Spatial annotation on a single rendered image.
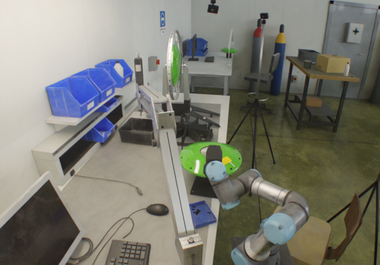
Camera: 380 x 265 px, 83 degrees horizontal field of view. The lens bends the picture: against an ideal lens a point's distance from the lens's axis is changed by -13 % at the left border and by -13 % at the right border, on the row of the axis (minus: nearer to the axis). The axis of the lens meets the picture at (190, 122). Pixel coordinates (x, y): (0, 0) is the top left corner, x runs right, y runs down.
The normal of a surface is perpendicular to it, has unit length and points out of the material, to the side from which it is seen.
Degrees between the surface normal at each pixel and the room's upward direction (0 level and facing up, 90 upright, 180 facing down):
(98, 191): 0
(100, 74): 88
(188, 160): 23
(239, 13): 90
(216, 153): 55
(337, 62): 90
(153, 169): 0
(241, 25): 90
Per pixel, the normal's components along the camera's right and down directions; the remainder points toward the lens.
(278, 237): -0.78, 0.26
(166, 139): 0.26, -0.22
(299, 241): 0.00, -0.90
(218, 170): -0.07, -0.24
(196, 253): 0.32, 0.40
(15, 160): 0.98, 0.07
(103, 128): -0.18, 0.37
